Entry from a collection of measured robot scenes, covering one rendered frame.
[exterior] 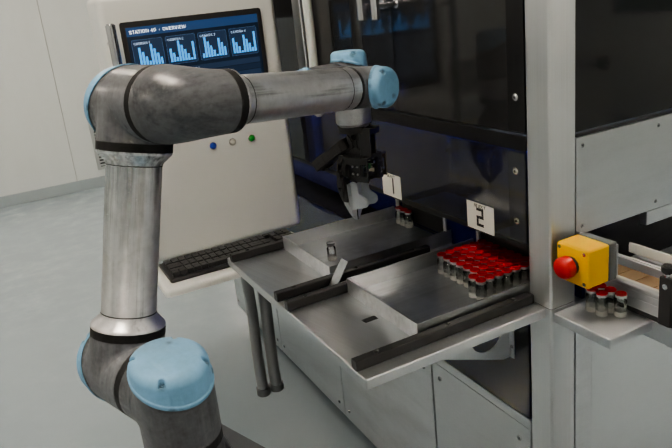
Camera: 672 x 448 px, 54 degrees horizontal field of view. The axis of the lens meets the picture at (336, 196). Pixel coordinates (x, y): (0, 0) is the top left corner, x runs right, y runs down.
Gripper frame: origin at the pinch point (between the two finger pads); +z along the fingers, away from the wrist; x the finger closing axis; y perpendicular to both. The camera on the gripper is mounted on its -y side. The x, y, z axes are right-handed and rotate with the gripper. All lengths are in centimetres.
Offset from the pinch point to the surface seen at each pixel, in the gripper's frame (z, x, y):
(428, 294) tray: 14.5, -2.5, 19.3
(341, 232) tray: 14.4, 20.5, -20.2
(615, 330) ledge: 14, -1, 56
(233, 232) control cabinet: 20, 18, -60
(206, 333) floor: 103, 72, -150
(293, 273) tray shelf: 15.0, -5.6, -15.0
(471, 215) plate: 0.7, 10.2, 23.3
